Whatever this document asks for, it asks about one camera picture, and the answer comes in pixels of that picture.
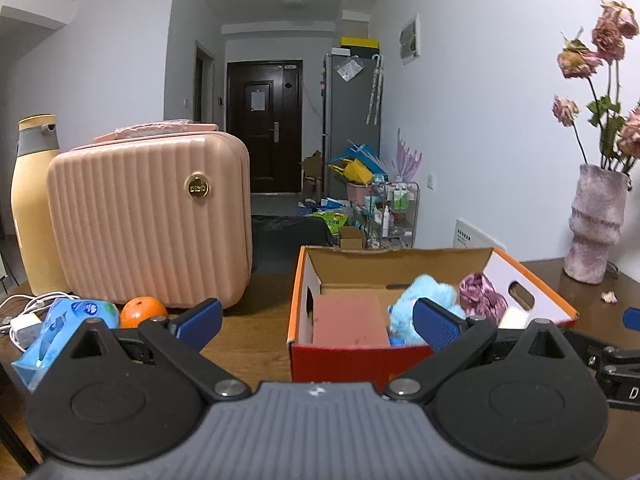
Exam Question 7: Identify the pink plastic bag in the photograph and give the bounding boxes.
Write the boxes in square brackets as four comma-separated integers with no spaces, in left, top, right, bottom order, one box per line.
[114,118,193,137]

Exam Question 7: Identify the white charger cable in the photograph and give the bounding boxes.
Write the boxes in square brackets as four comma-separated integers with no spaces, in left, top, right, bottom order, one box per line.
[0,291,76,351]

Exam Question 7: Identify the blue and yellow bags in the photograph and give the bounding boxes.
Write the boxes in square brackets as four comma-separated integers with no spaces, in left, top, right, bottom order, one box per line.
[327,141,388,186]

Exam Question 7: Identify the pink sponge block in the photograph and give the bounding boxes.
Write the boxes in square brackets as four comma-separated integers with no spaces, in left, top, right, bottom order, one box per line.
[312,294,391,348]

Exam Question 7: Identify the mauve fuzzy vase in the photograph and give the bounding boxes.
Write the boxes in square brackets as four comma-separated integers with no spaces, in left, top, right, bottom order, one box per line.
[564,164,630,285]

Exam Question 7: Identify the mauve velvet scrunchie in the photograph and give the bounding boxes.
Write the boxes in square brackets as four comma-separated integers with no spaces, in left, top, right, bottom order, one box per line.
[459,272,508,323]

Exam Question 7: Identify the light blue plush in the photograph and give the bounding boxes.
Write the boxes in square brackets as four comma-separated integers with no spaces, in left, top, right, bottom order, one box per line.
[387,274,466,346]

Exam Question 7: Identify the pink ribbed suitcase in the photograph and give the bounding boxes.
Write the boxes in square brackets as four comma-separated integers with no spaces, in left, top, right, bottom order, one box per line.
[47,122,253,309]

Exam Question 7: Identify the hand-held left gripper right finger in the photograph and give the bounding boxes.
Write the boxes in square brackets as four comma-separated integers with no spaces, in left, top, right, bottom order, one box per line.
[382,297,576,403]

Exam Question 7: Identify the dark brown entrance door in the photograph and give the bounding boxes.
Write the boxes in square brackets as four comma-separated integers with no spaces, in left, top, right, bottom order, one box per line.
[226,60,304,195]

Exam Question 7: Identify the brown carton beside refrigerator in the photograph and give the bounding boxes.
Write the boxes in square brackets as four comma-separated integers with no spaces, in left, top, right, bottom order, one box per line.
[302,151,323,201]

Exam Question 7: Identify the blue tissue pack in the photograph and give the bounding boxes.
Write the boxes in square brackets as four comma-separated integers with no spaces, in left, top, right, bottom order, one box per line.
[11,297,121,393]

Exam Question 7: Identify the pink plastic basin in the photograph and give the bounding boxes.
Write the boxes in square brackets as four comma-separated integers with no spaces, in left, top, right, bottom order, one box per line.
[346,181,373,206]

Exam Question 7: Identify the orange cardboard box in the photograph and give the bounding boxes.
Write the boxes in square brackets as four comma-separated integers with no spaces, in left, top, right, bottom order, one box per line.
[286,245,581,386]

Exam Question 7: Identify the yellow thermos jug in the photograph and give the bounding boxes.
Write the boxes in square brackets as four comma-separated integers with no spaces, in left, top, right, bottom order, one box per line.
[10,114,71,297]

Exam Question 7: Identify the orange fruit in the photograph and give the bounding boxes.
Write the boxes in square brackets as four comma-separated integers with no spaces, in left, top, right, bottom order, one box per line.
[120,296,168,329]

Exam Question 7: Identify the grey refrigerator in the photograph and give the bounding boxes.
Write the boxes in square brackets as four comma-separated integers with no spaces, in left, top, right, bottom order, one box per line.
[322,53,381,198]

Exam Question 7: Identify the purple feather decoration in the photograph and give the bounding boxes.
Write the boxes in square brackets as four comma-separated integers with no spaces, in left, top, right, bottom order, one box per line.
[395,128,425,183]

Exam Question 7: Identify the open brown cardboard carton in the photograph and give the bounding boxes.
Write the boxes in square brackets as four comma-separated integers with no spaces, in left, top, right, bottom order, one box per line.
[339,226,366,249]

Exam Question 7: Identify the clear plastic bag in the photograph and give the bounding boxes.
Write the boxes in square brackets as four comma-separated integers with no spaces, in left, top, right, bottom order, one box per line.
[336,57,365,81]

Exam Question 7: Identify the white wall fuse panel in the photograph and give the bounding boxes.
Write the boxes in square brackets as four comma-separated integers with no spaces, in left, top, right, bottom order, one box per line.
[400,14,421,66]

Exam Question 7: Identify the green printed sack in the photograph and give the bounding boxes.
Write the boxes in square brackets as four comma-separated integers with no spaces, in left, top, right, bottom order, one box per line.
[320,210,348,233]

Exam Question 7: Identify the dark side door frame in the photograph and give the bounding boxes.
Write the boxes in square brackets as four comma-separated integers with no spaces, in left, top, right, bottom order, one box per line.
[194,40,216,123]

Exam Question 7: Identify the bunch of dried pink roses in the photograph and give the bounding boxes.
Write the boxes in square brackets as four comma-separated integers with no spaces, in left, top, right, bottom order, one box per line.
[552,0,640,173]

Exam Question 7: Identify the wire rack trolley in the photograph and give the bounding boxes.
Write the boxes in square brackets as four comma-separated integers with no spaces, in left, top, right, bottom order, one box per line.
[372,181,420,250]

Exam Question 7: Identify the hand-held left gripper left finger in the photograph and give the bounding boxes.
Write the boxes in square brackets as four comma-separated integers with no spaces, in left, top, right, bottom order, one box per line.
[60,297,251,402]

